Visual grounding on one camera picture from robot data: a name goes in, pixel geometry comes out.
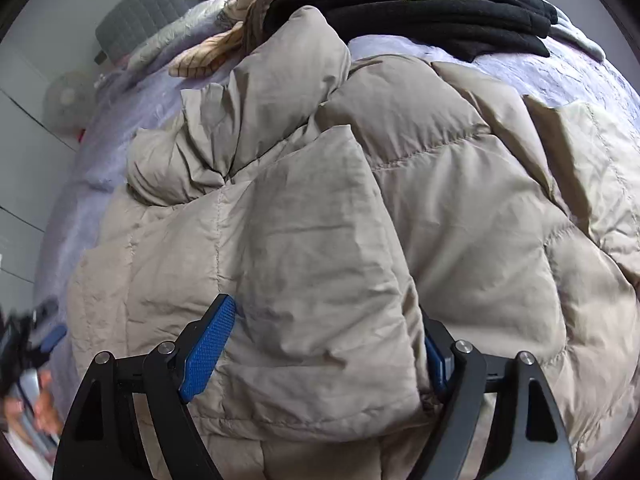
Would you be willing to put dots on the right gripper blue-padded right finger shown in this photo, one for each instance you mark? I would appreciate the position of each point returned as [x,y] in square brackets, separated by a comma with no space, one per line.
[440,358]

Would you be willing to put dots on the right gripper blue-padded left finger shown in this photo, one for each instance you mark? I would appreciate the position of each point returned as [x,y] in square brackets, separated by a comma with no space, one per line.
[200,345]

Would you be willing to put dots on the beige puffer down jacket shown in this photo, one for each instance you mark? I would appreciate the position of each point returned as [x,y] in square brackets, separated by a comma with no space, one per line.
[350,259]

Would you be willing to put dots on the person's left hand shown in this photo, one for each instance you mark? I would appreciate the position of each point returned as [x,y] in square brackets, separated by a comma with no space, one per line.
[47,418]

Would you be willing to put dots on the lavender bed sheet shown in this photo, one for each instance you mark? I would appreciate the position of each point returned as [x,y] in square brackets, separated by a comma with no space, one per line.
[85,185]

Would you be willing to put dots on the white round fan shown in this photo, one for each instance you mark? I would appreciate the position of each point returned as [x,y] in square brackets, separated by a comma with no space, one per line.
[69,104]

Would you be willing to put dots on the black fleece garment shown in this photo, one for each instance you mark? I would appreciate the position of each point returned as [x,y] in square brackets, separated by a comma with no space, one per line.
[466,29]

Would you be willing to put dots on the grey quilted headboard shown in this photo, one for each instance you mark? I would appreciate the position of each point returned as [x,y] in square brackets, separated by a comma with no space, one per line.
[131,22]

